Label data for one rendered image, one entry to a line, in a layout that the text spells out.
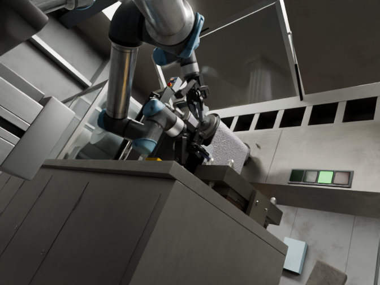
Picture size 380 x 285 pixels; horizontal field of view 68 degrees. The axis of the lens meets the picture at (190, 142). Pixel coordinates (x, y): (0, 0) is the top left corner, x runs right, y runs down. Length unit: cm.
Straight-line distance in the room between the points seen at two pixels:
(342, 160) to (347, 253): 562
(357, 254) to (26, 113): 666
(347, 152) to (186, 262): 78
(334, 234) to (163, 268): 632
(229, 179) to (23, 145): 77
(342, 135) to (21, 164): 119
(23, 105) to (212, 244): 68
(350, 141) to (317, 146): 13
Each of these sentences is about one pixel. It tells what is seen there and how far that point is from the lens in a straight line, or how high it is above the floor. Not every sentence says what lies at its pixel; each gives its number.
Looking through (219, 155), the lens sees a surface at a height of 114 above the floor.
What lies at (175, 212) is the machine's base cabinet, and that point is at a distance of 77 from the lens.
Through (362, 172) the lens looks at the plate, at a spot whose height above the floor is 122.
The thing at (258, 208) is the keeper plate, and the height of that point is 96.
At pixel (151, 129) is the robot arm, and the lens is 98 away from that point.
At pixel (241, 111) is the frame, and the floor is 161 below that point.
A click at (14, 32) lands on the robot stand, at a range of 34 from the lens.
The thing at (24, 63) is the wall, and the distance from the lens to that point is 482.
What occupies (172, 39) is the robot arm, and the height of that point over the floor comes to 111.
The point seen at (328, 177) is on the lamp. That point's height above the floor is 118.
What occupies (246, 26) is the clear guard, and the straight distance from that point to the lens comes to 170.
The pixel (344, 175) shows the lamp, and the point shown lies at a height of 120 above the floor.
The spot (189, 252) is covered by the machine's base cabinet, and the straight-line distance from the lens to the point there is 82.
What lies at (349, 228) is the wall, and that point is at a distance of 696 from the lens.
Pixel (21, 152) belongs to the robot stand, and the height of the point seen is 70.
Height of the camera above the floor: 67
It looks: 22 degrees up
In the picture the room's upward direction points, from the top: 25 degrees clockwise
